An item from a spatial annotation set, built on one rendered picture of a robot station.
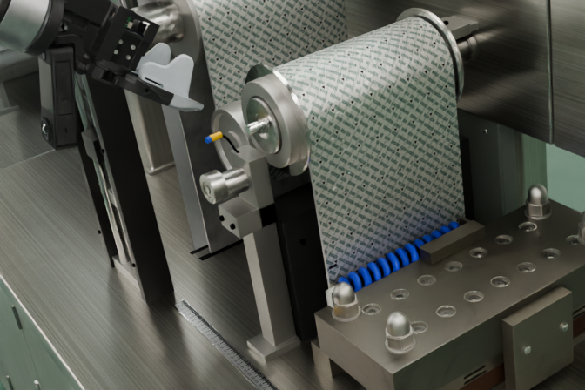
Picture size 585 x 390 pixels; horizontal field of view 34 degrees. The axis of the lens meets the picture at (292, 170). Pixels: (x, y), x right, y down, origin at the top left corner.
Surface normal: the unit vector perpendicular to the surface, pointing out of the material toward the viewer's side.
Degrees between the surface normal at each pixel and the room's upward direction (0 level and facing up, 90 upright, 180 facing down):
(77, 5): 91
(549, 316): 90
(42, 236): 0
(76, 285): 0
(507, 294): 0
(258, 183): 90
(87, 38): 91
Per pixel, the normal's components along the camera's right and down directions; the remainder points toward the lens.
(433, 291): -0.15, -0.88
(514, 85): -0.83, 0.36
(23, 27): 0.44, 0.50
